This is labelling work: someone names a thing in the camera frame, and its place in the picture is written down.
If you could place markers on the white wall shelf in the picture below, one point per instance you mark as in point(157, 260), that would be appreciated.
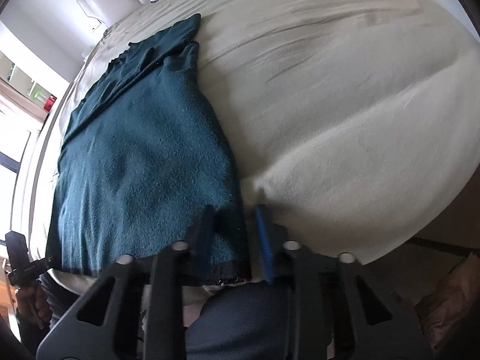
point(15, 90)

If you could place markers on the dark teal knit sweater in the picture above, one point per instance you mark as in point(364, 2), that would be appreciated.
point(142, 158)

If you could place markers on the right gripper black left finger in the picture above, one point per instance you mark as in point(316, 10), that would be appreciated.
point(136, 301)

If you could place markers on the person left hand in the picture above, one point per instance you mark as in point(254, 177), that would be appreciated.
point(32, 304)

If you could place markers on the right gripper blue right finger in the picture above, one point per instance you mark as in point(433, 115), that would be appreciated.
point(336, 303)

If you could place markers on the red box on sill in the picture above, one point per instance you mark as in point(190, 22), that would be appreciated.
point(49, 103)

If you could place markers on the beige bed sheet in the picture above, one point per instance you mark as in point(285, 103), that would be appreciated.
point(356, 121)

